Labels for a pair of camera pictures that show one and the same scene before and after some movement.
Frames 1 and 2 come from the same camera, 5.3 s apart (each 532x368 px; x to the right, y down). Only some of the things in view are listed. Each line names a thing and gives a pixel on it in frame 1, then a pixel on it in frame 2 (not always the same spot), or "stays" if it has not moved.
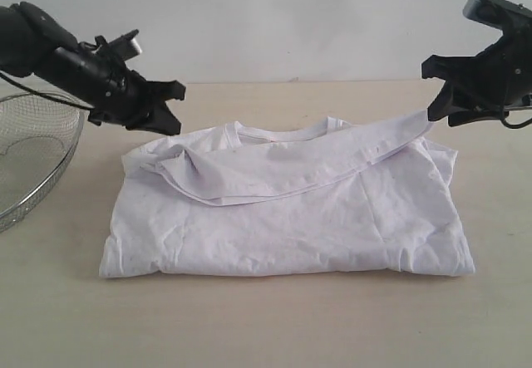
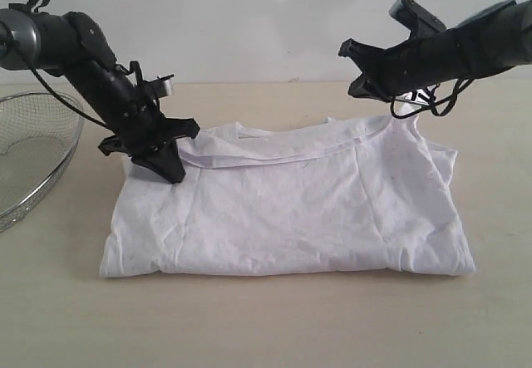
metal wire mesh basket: [39, 134] stays
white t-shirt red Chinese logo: [319, 196] stays
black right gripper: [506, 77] -> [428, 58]
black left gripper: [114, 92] -> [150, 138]
